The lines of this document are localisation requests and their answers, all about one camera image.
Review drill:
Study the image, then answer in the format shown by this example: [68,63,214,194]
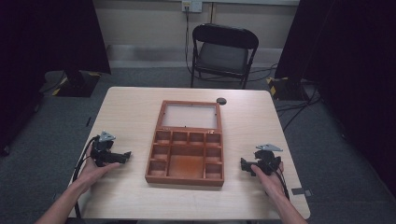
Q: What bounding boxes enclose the black curtain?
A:
[275,0,396,197]
[0,0,112,157]

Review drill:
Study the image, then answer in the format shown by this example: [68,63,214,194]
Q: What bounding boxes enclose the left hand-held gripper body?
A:
[90,131,127,168]

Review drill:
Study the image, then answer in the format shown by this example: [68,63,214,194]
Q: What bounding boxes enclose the black folding chair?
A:
[190,23,260,90]

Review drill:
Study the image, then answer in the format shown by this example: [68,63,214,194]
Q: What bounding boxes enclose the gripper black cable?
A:
[71,135,101,219]
[274,170,290,202]

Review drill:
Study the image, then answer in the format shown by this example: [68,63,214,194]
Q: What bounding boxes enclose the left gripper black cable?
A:
[71,135,101,219]

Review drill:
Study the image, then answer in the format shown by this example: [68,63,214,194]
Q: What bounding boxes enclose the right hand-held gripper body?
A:
[246,143,284,177]

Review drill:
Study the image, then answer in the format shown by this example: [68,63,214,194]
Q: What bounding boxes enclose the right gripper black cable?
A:
[274,170,290,202]

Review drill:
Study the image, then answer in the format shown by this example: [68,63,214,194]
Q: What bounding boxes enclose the black stand base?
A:
[52,70,102,98]
[266,76,309,102]

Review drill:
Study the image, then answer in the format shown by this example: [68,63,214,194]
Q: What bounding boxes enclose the wooden compartment box with lid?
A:
[144,99,225,188]

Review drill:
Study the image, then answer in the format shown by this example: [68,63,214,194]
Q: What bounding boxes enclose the white wall socket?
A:
[181,0,204,13]

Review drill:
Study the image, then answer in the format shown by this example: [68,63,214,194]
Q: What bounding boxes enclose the person's right hand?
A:
[250,161,286,198]

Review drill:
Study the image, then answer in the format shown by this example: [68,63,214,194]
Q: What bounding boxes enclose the grey tape strip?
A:
[290,187,314,198]

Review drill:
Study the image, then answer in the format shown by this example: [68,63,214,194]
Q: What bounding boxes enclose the black floor cables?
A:
[248,62,325,133]

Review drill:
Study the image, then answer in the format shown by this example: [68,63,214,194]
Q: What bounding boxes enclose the person's left hand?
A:
[76,145,121,189]

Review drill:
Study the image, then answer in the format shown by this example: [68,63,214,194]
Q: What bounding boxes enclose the black wall cable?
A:
[184,7,194,76]

